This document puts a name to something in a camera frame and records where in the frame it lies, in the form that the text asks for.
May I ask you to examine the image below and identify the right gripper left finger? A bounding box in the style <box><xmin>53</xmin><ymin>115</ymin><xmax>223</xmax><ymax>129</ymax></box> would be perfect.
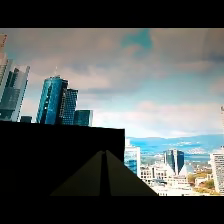
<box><xmin>49</xmin><ymin>150</ymin><xmax>105</xmax><ymax>197</ymax></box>

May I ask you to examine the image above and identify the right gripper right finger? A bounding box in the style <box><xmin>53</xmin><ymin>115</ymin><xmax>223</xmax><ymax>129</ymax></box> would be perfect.
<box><xmin>105</xmin><ymin>149</ymin><xmax>160</xmax><ymax>197</ymax></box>

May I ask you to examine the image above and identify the black garment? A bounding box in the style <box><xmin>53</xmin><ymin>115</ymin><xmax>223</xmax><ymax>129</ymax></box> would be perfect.
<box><xmin>0</xmin><ymin>120</ymin><xmax>126</xmax><ymax>197</ymax></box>

